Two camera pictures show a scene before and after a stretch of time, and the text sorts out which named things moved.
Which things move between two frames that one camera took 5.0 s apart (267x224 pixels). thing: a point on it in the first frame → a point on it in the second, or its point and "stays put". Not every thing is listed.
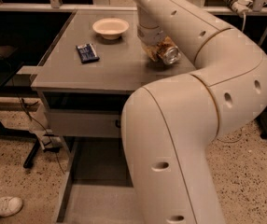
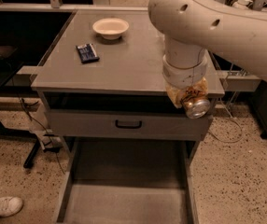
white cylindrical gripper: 152,37 → 183,77
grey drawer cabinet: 86,79 stays put
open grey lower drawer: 98,187 stays put
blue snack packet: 87,53 stays put
